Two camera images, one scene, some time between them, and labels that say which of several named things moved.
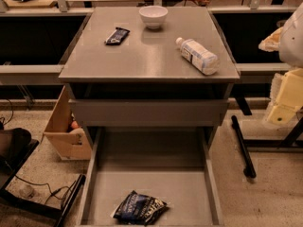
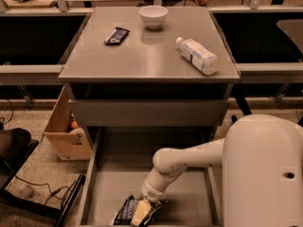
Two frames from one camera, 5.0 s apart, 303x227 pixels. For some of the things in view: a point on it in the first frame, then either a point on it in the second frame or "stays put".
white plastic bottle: [195, 53] stays put
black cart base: [33, 205] stays put
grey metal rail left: [30, 74] stays put
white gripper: [293, 43] → [151, 194]
